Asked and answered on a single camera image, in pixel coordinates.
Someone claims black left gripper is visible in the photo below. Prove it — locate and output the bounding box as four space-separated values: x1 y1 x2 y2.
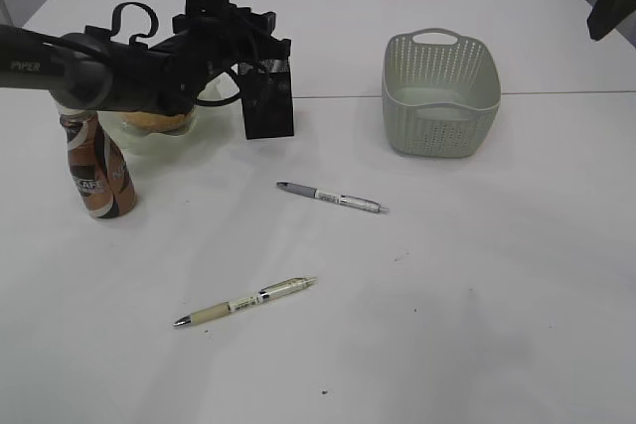
163 0 291 91

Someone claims sugared bread roll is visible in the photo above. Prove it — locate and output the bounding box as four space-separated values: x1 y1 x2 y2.
120 112 192 133

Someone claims brown Nescafe coffee bottle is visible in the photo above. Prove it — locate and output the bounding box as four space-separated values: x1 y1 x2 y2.
57 105 137 219

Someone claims cream coloured pen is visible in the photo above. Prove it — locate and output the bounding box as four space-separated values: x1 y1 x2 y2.
173 277 317 329

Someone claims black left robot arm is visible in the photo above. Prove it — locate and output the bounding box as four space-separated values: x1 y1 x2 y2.
1 0 292 116

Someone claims black square pen holder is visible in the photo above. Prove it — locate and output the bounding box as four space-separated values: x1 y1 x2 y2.
238 59 294 140

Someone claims translucent green wavy plate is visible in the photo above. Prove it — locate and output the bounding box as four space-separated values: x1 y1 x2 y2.
99 102 239 157

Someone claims grey-green plastic basket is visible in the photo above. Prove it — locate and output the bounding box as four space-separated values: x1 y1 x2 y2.
382 28 501 159

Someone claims grey pen near basket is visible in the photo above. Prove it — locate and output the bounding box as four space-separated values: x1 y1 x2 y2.
276 182 390 214

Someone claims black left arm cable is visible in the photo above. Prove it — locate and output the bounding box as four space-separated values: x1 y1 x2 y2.
109 1 272 110

